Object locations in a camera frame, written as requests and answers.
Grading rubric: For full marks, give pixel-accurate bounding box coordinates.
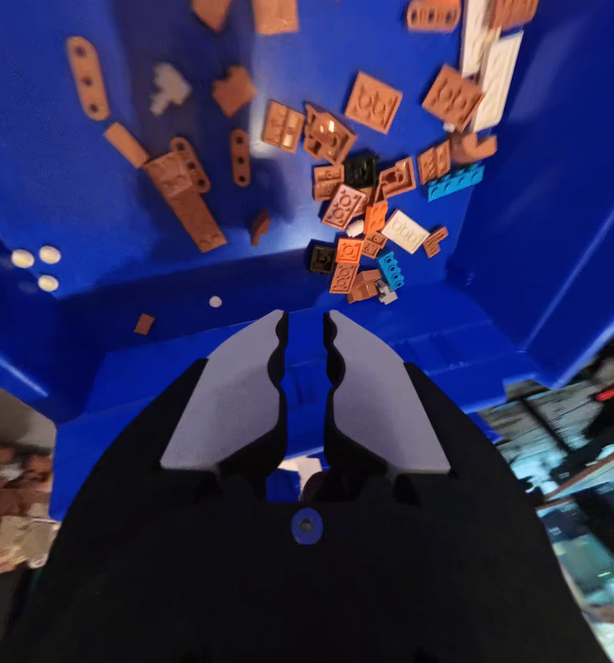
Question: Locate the tan spiky brick assembly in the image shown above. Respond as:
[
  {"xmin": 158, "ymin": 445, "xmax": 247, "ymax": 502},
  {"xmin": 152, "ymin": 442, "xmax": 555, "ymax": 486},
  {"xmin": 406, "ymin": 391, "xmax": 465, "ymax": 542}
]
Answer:
[{"xmin": 0, "ymin": 443, "xmax": 61, "ymax": 578}]

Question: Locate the pile of toy bricks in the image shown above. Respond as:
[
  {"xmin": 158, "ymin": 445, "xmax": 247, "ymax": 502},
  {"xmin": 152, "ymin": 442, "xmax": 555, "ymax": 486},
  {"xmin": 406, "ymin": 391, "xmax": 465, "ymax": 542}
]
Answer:
[{"xmin": 9, "ymin": 0, "xmax": 540, "ymax": 335}]

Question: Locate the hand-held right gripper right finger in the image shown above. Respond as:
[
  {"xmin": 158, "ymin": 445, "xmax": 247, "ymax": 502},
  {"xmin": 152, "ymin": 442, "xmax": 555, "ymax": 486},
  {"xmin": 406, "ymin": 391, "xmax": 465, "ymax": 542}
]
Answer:
[{"xmin": 323, "ymin": 310, "xmax": 451, "ymax": 474}]

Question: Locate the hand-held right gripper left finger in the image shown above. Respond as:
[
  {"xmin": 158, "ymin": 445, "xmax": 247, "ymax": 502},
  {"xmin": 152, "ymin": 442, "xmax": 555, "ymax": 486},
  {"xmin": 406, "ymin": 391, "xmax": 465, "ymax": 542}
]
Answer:
[{"xmin": 159, "ymin": 310, "xmax": 289, "ymax": 474}]

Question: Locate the blue plastic bin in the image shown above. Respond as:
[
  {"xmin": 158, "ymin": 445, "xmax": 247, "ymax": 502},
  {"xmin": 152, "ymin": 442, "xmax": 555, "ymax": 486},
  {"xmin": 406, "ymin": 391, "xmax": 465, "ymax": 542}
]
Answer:
[{"xmin": 0, "ymin": 0, "xmax": 614, "ymax": 524}]

